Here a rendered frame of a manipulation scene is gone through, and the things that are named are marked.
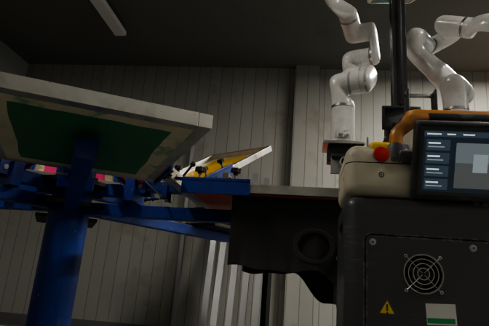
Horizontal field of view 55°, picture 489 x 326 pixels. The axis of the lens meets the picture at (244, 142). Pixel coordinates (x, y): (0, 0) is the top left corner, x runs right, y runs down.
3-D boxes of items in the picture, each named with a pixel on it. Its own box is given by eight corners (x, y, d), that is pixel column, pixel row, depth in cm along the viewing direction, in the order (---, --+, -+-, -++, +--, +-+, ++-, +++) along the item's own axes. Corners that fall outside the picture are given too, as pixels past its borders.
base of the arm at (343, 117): (361, 139, 178) (362, 100, 182) (327, 137, 179) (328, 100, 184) (356, 150, 192) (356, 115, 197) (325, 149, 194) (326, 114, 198)
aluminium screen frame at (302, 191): (356, 220, 246) (356, 212, 247) (367, 198, 191) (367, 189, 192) (209, 212, 259) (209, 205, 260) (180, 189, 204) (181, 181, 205)
